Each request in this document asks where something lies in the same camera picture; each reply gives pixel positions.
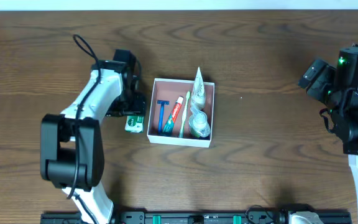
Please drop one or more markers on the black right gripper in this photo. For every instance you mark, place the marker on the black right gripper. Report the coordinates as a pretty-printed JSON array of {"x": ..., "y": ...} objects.
[{"x": 313, "y": 78}]

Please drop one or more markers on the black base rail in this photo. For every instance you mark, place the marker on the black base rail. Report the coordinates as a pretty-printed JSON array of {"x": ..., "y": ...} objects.
[{"x": 296, "y": 213}]

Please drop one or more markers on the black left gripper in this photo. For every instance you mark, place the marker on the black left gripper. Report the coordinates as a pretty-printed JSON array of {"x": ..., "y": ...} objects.
[{"x": 134, "y": 106}]

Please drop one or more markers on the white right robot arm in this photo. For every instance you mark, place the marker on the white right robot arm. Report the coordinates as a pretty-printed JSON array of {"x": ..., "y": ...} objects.
[{"x": 337, "y": 88}]

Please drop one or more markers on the white box pink interior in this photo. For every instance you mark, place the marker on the white box pink interior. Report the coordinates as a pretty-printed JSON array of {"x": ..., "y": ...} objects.
[{"x": 169, "y": 90}]

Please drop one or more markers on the green soap packet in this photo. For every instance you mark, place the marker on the green soap packet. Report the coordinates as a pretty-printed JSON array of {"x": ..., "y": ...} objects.
[{"x": 134, "y": 124}]

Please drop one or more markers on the blue disposable razor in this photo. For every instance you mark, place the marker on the blue disposable razor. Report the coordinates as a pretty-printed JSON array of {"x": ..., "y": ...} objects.
[{"x": 162, "y": 104}]

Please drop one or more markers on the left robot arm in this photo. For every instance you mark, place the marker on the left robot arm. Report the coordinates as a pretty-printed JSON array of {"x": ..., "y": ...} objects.
[{"x": 71, "y": 147}]

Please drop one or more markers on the red green toothpaste tube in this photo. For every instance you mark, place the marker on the red green toothpaste tube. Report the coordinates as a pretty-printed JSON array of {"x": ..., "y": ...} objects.
[{"x": 168, "y": 128}]

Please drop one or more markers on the clear pump spray bottle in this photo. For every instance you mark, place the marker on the clear pump spray bottle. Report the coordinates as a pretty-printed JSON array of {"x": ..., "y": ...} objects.
[{"x": 198, "y": 122}]

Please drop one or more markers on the green white toothbrush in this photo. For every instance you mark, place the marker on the green white toothbrush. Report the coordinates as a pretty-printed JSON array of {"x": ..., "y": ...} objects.
[{"x": 184, "y": 115}]

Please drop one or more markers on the white leaf-print tube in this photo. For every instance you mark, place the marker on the white leaf-print tube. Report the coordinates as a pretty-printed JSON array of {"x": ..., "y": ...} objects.
[{"x": 198, "y": 94}]

